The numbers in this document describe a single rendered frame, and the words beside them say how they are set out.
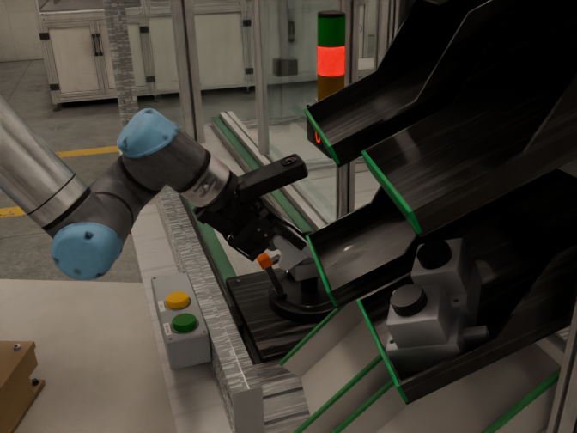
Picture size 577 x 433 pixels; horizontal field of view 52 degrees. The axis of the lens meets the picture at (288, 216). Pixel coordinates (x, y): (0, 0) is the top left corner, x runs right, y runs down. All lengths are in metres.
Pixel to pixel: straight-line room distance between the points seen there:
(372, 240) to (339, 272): 0.06
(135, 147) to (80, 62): 5.33
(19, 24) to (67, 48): 2.88
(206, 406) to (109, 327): 0.31
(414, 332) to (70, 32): 5.72
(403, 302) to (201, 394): 0.59
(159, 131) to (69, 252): 0.20
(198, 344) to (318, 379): 0.26
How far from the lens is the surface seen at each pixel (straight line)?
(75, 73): 6.16
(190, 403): 1.02
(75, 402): 1.08
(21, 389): 1.07
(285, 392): 0.92
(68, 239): 0.74
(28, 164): 0.75
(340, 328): 0.81
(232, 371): 0.92
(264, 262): 0.96
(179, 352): 1.01
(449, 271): 0.54
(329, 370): 0.81
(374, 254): 0.68
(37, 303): 1.35
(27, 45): 8.98
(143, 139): 0.81
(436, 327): 0.50
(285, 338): 0.95
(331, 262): 0.70
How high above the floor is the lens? 1.55
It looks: 26 degrees down
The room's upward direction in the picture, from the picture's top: 2 degrees counter-clockwise
